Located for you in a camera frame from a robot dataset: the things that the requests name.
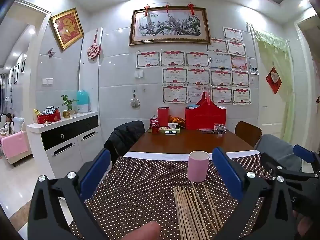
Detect framed red gold picture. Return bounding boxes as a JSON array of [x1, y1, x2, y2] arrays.
[[50, 7, 85, 51]]

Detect pile of wooden chopsticks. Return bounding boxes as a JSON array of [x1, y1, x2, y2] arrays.
[[173, 181, 223, 240]]

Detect white hanging ornament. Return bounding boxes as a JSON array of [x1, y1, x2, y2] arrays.
[[130, 90, 140, 109]]

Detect white sideboard cabinet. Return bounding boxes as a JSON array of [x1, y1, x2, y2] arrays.
[[27, 111, 99, 178]]

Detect green tray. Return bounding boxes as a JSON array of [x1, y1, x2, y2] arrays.
[[148, 124, 180, 134]]

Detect person's left hand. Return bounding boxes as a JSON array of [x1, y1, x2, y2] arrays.
[[130, 221, 161, 240]]

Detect white sofa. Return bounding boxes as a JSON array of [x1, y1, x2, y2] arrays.
[[12, 117, 33, 165]]

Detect round red hanging ornament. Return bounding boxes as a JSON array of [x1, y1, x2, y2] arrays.
[[87, 29, 101, 60]]

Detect person's right hand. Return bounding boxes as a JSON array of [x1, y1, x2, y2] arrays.
[[292, 210, 320, 240]]

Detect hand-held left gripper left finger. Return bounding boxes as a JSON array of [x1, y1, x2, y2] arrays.
[[27, 148, 112, 240]]

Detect black jacket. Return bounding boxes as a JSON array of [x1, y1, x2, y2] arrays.
[[104, 120, 145, 165]]

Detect pink blanket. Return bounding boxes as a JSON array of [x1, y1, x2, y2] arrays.
[[0, 131, 28, 160]]

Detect red basket on sideboard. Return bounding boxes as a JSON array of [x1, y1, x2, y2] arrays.
[[37, 112, 61, 124]]

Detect grey cloth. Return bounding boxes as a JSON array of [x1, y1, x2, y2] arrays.
[[254, 134, 304, 173]]

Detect pink cup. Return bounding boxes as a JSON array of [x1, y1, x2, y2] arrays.
[[188, 151, 210, 183]]

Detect red gift bag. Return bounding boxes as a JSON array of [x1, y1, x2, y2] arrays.
[[185, 92, 227, 130]]

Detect red diamond wall decoration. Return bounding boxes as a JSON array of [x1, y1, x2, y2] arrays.
[[265, 67, 282, 95]]

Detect wall of red-trimmed certificates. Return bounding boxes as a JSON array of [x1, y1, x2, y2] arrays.
[[136, 26, 252, 105]]

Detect brown wooden chair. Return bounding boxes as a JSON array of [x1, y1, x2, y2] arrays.
[[235, 121, 262, 147]]

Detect red box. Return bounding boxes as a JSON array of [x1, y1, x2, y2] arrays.
[[157, 107, 170, 127]]

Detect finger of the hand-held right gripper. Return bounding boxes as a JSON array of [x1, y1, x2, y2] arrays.
[[260, 152, 318, 181], [293, 144, 320, 173]]

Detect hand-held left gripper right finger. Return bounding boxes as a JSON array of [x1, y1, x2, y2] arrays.
[[212, 147, 296, 240]]

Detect framed blossom painting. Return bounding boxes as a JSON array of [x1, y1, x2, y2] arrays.
[[129, 5, 212, 46]]

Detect teal humidifier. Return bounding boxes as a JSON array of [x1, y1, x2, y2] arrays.
[[76, 90, 91, 113]]

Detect clear plastic bag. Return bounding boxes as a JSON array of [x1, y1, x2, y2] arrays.
[[200, 123, 227, 133]]

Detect brown polka dot table mat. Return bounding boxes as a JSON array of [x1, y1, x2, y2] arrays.
[[67, 150, 275, 240]]

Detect small potted plant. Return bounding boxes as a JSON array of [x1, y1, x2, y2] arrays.
[[61, 94, 79, 118]]

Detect patterned cloth bag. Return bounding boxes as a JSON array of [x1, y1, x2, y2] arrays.
[[41, 105, 60, 115]]

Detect green curtain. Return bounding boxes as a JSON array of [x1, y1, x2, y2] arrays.
[[250, 25, 294, 143]]

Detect orange snack packets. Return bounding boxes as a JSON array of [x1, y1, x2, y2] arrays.
[[169, 115, 186, 128]]

